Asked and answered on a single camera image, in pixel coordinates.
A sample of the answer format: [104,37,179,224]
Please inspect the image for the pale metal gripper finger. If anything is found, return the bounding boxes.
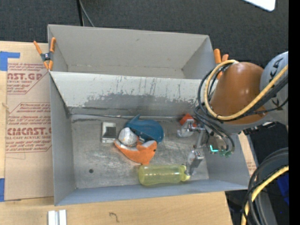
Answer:
[186,121,200,133]
[187,150,205,176]

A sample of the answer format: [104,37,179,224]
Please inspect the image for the grey metal bin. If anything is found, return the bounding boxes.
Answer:
[47,24,250,206]

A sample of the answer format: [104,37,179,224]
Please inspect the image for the white grey ball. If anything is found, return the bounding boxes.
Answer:
[118,127,139,147]

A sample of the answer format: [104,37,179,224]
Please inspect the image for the orange and white small object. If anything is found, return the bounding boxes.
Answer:
[176,113,198,138]

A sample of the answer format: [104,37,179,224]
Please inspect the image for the yellow clear plastic bottle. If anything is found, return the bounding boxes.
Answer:
[138,164,191,187]

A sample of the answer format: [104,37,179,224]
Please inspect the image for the brown cardboard board red print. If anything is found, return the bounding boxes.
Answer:
[0,40,258,203]

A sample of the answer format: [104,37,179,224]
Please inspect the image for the blue toy whale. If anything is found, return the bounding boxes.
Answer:
[123,113,165,144]

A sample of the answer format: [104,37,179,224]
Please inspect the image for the small silver square box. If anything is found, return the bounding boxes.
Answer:
[101,122,117,143]

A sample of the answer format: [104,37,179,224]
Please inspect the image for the orange toy fish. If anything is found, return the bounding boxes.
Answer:
[113,139,158,166]

